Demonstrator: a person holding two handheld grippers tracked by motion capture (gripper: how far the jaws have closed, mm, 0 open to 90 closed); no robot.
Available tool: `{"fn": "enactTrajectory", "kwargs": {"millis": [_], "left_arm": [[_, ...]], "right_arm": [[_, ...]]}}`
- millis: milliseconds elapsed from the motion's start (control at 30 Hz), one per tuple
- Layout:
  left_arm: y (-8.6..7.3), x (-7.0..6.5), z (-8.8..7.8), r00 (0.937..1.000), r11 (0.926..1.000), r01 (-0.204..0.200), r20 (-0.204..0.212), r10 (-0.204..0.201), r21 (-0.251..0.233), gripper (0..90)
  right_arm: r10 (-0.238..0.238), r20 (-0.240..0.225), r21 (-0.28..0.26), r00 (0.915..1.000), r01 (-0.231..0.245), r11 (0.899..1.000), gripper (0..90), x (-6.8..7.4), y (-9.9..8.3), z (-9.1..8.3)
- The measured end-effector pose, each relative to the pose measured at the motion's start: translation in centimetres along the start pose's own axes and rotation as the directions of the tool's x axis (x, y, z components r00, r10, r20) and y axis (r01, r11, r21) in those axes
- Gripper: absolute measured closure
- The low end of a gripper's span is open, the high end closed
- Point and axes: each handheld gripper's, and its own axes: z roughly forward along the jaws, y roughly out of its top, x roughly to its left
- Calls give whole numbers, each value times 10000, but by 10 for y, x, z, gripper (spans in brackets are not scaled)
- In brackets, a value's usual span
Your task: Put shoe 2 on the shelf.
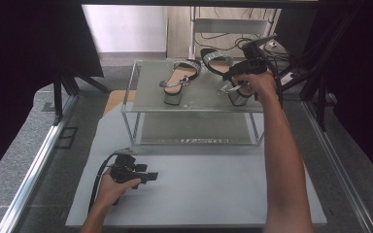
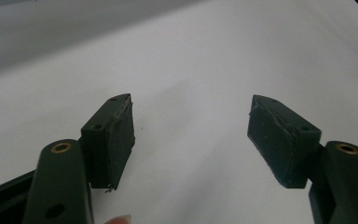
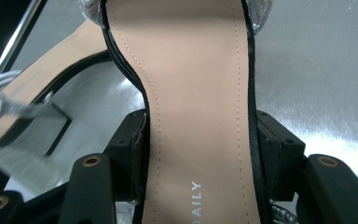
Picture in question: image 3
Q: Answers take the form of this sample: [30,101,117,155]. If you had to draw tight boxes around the black sandal with rhinestone strap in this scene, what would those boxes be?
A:
[76,0,300,224]
[0,18,115,157]

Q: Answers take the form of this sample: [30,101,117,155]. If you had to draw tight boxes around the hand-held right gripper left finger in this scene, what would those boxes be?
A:
[104,109,149,203]

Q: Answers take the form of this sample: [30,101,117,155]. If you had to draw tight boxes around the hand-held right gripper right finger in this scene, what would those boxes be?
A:
[255,109,308,203]

